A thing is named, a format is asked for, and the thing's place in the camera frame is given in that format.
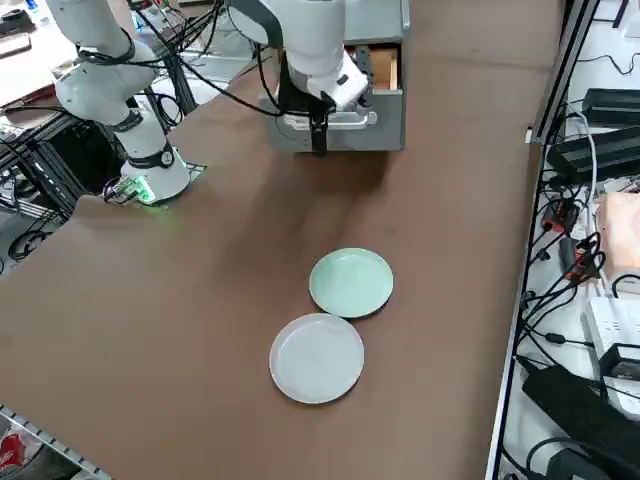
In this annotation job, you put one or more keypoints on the perforated aluminium rail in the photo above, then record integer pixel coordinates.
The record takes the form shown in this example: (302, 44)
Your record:
(50, 440)

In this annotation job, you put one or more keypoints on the long black power brick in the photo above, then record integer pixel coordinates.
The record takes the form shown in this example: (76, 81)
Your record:
(590, 155)

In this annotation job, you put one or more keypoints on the peach cloth bag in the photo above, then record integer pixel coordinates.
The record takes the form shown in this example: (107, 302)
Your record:
(622, 235)

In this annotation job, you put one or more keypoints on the light gray plate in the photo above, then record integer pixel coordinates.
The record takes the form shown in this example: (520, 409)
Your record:
(315, 357)

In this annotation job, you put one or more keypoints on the orange black connector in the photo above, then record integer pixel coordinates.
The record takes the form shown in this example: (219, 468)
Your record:
(580, 262)
(560, 215)

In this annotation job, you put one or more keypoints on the black plug adapter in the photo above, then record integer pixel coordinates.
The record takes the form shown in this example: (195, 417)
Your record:
(620, 357)

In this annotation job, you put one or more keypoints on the small black power adapter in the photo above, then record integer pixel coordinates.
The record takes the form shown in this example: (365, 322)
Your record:
(612, 102)

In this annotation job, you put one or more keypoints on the white power strip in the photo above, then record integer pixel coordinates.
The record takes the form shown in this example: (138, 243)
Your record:
(607, 322)

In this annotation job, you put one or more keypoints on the red can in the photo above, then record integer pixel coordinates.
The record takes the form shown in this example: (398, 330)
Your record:
(10, 450)

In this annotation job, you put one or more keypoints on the gray drawer with wooden inside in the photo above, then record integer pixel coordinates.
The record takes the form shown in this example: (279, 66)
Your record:
(380, 120)

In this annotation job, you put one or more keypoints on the black frame rack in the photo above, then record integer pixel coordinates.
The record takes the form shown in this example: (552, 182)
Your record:
(55, 170)

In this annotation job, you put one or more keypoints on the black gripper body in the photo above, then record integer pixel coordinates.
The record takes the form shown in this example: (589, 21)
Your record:
(300, 102)

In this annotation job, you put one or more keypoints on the aluminium frame beam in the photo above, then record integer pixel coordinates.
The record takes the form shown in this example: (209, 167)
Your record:
(565, 65)

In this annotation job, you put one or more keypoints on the large black box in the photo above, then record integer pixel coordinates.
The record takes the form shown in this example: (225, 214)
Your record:
(565, 400)

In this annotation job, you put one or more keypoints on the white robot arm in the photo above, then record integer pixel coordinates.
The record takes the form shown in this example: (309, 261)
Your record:
(100, 85)

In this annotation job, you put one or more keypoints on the green plate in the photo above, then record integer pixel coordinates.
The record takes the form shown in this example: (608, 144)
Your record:
(350, 282)

